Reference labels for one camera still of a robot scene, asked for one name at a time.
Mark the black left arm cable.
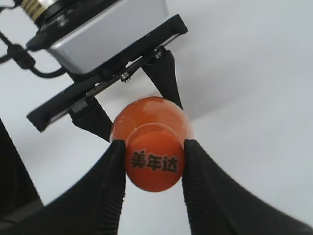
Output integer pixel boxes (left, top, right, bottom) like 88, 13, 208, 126
0, 0, 68, 79

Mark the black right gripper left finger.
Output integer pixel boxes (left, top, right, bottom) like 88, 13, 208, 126
0, 140, 126, 235

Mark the orange bottle cap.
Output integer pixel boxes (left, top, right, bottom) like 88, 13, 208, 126
125, 131, 185, 192

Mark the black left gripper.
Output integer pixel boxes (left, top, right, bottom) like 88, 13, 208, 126
27, 14, 188, 142

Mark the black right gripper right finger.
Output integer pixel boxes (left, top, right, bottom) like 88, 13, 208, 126
182, 140, 313, 235

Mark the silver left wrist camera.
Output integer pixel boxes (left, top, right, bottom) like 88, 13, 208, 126
17, 0, 169, 74

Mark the orange soda plastic bottle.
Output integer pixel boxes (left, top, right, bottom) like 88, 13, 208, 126
109, 95, 195, 152

